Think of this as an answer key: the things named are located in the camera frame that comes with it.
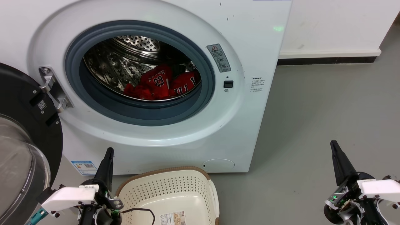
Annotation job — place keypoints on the printed paper label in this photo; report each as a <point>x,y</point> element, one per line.
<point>173,218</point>

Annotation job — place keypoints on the cream perforated laundry basket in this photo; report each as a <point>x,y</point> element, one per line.
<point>175,190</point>

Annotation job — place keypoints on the stainless steel washing machine drum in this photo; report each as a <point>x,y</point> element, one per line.
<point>109,65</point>

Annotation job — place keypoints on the black glass washer door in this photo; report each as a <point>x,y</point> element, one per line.
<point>18,90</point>

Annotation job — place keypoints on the grey rubber door gasket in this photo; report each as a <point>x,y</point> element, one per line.
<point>140,113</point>

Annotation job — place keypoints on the silver metal door hinge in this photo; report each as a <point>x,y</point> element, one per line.
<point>51,84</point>

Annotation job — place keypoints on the round white filter cover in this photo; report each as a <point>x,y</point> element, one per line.
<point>218,165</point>

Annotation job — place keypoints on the teal plastic clip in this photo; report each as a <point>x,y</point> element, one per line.
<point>38,215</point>

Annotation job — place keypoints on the red basketball jersey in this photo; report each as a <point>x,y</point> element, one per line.
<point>159,82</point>

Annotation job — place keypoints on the small printed text label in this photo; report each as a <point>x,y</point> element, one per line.
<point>257,84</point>

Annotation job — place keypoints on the black door latch socket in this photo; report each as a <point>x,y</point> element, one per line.
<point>228,84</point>

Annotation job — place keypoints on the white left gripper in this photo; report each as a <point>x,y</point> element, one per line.
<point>68,197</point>

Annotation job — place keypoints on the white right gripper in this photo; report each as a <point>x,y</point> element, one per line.
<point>378,189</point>

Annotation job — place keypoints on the blue energy label sticker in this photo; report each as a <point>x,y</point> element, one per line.
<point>84,167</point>

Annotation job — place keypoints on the grey warning sticker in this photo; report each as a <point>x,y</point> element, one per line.
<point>218,57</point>

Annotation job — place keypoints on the white front-load washing machine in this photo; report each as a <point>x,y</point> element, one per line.
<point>250,125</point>

